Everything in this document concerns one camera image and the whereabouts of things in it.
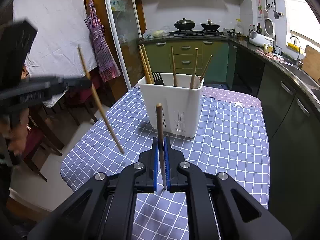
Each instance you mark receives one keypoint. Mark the brown wooden chopstick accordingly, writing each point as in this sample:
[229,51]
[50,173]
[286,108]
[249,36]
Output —
[173,67]

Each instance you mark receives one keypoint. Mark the glass sliding door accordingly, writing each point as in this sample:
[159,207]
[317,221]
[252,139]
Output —
[125,29]

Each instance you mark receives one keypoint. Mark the brown chopstick group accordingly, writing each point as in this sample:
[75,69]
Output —
[194,69]

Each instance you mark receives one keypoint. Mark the steel kitchen sink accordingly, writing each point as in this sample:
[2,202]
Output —
[303,76]

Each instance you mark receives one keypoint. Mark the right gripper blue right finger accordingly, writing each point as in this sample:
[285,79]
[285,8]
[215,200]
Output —
[167,149]

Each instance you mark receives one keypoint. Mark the small curved faucet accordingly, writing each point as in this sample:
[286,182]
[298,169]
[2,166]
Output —
[296,48]

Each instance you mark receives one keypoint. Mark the dark brown chopstick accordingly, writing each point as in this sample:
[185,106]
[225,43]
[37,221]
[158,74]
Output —
[205,69]

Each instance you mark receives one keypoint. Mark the wooden cutting board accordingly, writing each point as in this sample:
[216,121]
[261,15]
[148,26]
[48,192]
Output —
[311,63]

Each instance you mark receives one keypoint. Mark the black wok right burner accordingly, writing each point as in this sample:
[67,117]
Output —
[210,26]

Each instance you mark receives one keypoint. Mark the white hanging sheet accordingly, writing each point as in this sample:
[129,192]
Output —
[61,30]

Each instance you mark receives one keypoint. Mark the round white wall appliance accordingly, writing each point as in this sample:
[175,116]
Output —
[269,27]

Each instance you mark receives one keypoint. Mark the purple apron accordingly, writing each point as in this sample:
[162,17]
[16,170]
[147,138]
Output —
[107,66]

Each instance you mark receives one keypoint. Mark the black plastic fork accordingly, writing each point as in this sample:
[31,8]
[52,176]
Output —
[158,80]

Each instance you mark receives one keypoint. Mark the light bamboo chopstick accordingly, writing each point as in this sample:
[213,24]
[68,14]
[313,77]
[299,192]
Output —
[146,71]
[148,64]

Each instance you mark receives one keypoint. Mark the left hand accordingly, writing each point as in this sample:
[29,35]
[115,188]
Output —
[17,136]

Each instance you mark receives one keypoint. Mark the blue checkered tablecloth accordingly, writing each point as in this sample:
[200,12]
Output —
[229,138]

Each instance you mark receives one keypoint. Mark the white rice cooker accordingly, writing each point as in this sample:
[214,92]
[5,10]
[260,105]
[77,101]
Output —
[259,40]

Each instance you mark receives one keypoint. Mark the tan chopstick group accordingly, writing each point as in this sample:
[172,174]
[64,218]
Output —
[98,102]

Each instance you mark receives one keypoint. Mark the white plastic utensil holder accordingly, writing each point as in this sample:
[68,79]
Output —
[180,104]

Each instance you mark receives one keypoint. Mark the dark wooden chair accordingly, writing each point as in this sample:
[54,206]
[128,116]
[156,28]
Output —
[43,116]

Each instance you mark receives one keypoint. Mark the plastic bag on counter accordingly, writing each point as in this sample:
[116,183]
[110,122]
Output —
[162,32]

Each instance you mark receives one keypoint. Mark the green lower cabinets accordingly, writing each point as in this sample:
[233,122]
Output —
[220,70]

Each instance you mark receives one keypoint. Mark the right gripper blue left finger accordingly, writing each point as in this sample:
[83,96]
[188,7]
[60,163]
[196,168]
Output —
[155,162]

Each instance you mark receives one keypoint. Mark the reddish brown chopstick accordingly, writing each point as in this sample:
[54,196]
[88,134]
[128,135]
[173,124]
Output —
[160,142]

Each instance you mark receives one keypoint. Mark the black wok with lid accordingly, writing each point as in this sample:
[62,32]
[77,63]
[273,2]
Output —
[184,24]

